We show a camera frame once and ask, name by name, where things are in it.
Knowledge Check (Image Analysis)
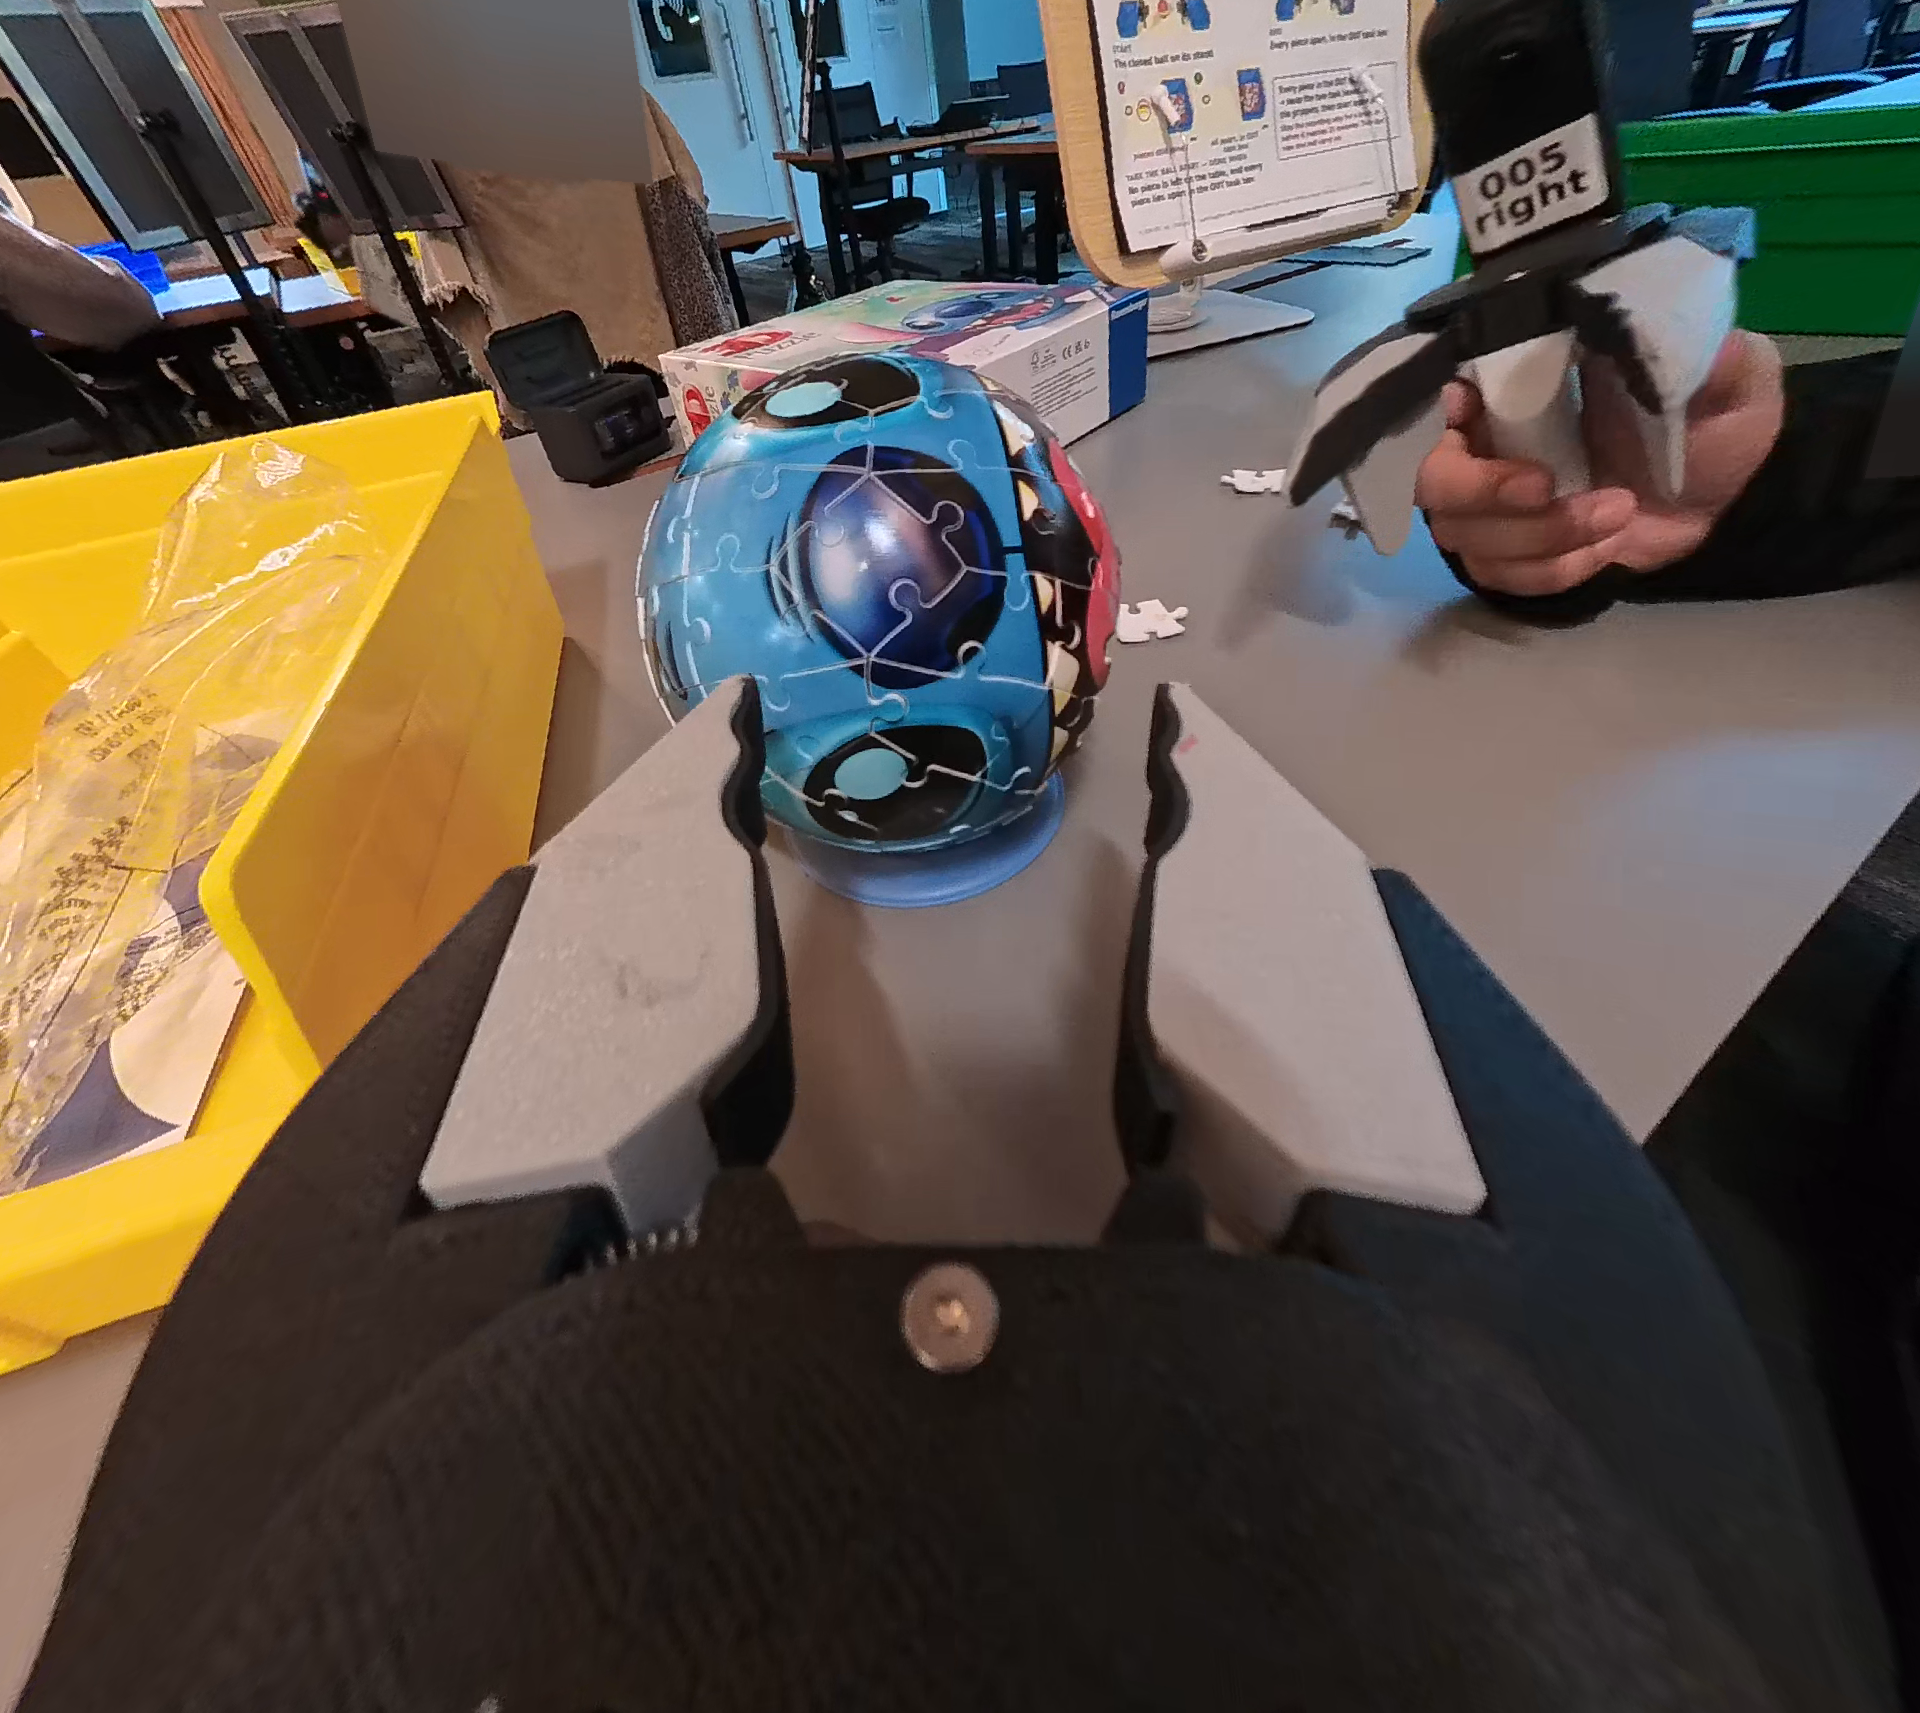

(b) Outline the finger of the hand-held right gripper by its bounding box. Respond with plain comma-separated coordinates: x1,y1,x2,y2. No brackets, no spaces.
1284,319,1470,554
1565,233,1745,502

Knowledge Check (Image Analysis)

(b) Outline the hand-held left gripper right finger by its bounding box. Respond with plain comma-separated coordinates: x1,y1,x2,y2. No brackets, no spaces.
1113,680,1490,1247

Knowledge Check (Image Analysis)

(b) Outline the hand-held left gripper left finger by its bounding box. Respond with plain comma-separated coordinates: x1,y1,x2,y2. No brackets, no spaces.
419,674,797,1213

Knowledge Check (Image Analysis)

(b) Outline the blue ball stand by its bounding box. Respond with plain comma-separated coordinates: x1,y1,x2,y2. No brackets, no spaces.
786,775,1069,909

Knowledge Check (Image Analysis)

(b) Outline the blue puzzle ball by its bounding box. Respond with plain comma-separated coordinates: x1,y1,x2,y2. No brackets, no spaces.
636,349,1123,860

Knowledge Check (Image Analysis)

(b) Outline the person's right forearm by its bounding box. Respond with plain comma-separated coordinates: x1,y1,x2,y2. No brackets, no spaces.
1612,347,1920,612

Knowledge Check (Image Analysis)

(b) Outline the cartoon printed puzzle box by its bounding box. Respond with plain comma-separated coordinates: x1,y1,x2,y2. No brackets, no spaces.
659,280,1154,454

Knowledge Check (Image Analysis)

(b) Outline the person's right hand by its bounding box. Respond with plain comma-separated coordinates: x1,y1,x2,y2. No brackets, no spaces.
1414,331,1789,622

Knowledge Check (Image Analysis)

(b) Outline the green plastic bin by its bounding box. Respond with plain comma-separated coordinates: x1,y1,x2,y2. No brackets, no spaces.
1612,104,1920,337

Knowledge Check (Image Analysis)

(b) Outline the white instruction sheet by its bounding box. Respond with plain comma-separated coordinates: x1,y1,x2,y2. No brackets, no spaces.
1062,0,1420,259

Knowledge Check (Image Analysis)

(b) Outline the yellow plastic bin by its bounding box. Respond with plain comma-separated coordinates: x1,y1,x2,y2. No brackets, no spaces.
0,390,568,1377

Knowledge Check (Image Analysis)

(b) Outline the blue white leaflet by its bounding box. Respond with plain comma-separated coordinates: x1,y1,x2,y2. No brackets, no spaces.
0,843,250,1196

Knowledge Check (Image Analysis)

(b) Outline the instruction sheet on stand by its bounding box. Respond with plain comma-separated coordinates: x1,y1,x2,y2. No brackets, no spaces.
1023,0,1442,355

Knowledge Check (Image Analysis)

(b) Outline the wooden top desk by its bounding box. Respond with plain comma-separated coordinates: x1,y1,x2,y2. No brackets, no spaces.
773,114,1067,289

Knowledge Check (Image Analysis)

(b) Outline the clear plastic bag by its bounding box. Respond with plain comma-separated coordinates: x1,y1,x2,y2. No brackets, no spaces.
0,437,383,1175

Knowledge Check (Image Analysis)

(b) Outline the black device with display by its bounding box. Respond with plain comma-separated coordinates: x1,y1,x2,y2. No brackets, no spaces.
483,310,674,488

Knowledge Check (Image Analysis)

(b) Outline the wooden top table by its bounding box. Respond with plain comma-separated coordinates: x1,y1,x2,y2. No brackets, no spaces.
704,211,799,325

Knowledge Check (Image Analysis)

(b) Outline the beige patterned cloth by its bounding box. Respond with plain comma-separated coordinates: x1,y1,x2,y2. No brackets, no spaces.
403,83,738,372

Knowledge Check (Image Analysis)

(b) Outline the black chair with grey cushion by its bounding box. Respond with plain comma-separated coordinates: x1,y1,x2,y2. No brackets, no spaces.
0,211,167,454

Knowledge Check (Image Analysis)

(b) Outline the dark framed panel on stand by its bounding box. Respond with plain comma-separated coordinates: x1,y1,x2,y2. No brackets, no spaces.
222,2,468,393
0,0,324,423

